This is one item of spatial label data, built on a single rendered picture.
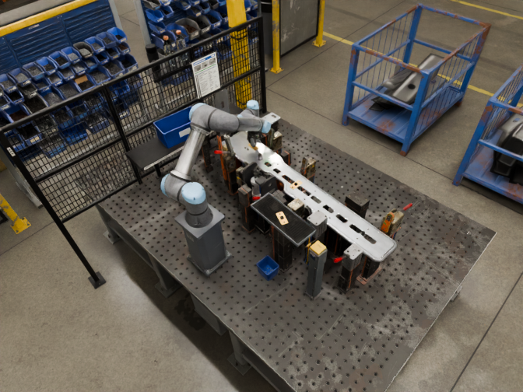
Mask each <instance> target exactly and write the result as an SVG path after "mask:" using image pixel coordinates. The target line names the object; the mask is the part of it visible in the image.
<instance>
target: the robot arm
mask: <svg viewBox="0 0 523 392"><path fill-rule="evenodd" d="M189 120H190V121H191V123H190V126H191V130H190V133H189V135H188V138H187V141H186V142H185V145H184V148H183V150H182V152H181V155H180V158H179V160H178V162H177V165H176V167H175V170H172V171H171V172H170V174H167V175H166V176H165V177H164V178H163V179H162V182H161V190H162V192H163V193H164V194H165V195H166V196H167V197H169V198H172V199H174V200H175V201H178V202H180V203H181V204H183V205H185V206H186V209H187V213H186V221H187V223H188V225H189V226H191V227H194V228H202V227H205V226H207V225H208V224H209V223H210V222H211V221H212V219H213V213H212V209H211V208H210V207H209V206H208V204H207V200H206V196H205V190H204V188H203V186H202V185H201V184H199V183H196V182H193V183H192V182H190V181H191V178H190V173H191V170H192V168H193V166H194V164H195V160H196V159H197V156H198V153H199V151H200V148H201V147H202V143H203V142H204V139H205V136H206V135H207V134H209V133H210V131H211V130H213V131H217V132H227V133H234V132H236V131H248V133H247V140H248V142H249V143H250V145H251V146H252V147H253V148H254V146H256V145H257V143H260V144H261V141H260V140H259V139H261V138H262V137H263V138H264V133H268V132H269V130H270V127H271V123H270V122H269V121H267V120H264V119H261V118H260V117H259V106H258V102H257V101H255V100H250V101H248V102H247V108H246V109H245V110H244V111H243V112H241V113H240V114H238V116H236V115H233V114H228V113H227V112H225V111H222V110H219V109H217V108H215V107H211V106H209V105H208V104H204V103H197V104H195V105H194V106H193V107H192V108H191V110H190V113H189ZM262 133H263V135H262Z"/></svg>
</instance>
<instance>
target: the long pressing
mask: <svg viewBox="0 0 523 392"><path fill-rule="evenodd" d="M230 141H231V144H232V146H233V151H234V152H235V153H236V155H235V157H236V158H237V159H238V160H240V161H241V162H242V163H243V162H244V161H246V162H247V163H248V164H250V163H252V162H256V163H257V164H258V166H259V168H262V170H264V171H266V172H268V173H269V174H271V175H272V176H274V177H276V179H277V180H279V181H280V182H281V183H283V191H284V193H285V194H286V195H287V196H289V197H290V198H292V199H293V200H294V199H296V198H299V199H300V200H301V201H303V202H304V203H305V207H306V206H307V205H309V206H310V207H311V209H312V214H313V213H314V212H316V211H317V210H320V211H322V212H323V213H325V214H326V215H327V216H328V223H327V226H328V227H329V228H330V229H332V230H333V231H335V232H336V233H337V234H339V235H340V236H341V237H342V238H343V239H345V240H346V241H348V242H349V243H350V244H353V243H354V244H356V245H357V246H358V247H360V248H361V249H362V250H363V254H365V255H366V256H367V257H369V258H370V259H371V260H372V261H374V262H382V261H383V260H384V259H385V258H386V257H387V256H388V255H389V254H390V253H391V252H392V251H393V250H395V248H396V247H397V243H396V242H395V241H394V240H393V239H392V238H390V237H389V236H387V235H386V234H384V233H383V232H381V231H380V230H379V229H377V228H376V227H375V226H373V225H371V224H370V223H369V222H368V221H366V220H365V219H363V218H362V217H360V216H359V215H357V214H356V213H355V212H353V211H352V210H351V209H349V208H347V207H346V206H345V205H344V204H342V203H341V202H339V201H338V200H336V199H335V198H333V197H332V196H331V195H330V194H328V193H326V192H325V191H323V190H322V189H321V188H320V187H318V186H317V185H315V184H314V183H312V182H311V181H309V180H308V179H307V178H306V177H304V176H302V175H301V174H300V173H298V172H297V171H295V170H294V169H293V168H291V167H290V166H288V165H287V164H285V163H284V161H283V158H282V157H281V156H280V155H278V154H277V153H275V152H273V151H272V150H271V149H270V148H268V147H267V146H265V145H264V144H262V143H261V144H260V143H257V147H259V149H257V150H254V149H253V148H251V147H250V146H249V145H248V144H250V143H249V142H248V140H247V132H246V131H239V132H238V133H236V134H235V135H233V136H232V137H230ZM245 147H246V149H245ZM247 148H248V149H249V150H247ZM259 153H261V154H262V160H258V154H259ZM269 158H270V159H269ZM265 163H269V164H271V166H270V167H267V166H266V165H265ZM277 164H278V165H277ZM274 169H277V170H279V171H280V172H281V173H279V174H277V173H276V172H274V171H273V170H274ZM283 175H286V176H287V177H288V178H290V179H291V180H293V181H294V182H296V181H298V180H300V181H301V182H302V184H301V185H300V186H301V187H302V188H303V189H305V190H306V191H308V192H309V193H311V195H310V196H306V194H304V193H303V192H301V191H300V190H298V189H297V188H295V189H294V190H293V189H292V188H290V185H291V183H289V182H288V181H287V180H285V179H283V178H282V176H283ZM312 196H315V197H316V198H317V199H318V200H320V201H321V203H320V204H318V203H316V202H315V201H313V200H312V199H311V197H312ZM304 199H305V200H304ZM325 205H327V206H328V207H329V208H331V209H332V210H334V212H333V213H330V212H328V211H327V210H326V209H324V208H323V206H325ZM337 215H341V216H342V217H343V218H344V219H346V220H347V222H346V223H344V222H342V221H341V220H339V219H338V218H336V216H337ZM351 225H354V226H355V227H357V228H358V229H360V230H361V232H362V231H365V235H364V236H366V235H368V236H369V237H371V238H372V239H373V240H375V241H376V243H375V244H372V243H370V242H369V241H368V240H366V239H365V238H364V236H362V235H361V234H360V233H357V232H356V231H354V230H353V229H351V228H350V227H349V226H351ZM357 238H358V239H357Z"/></svg>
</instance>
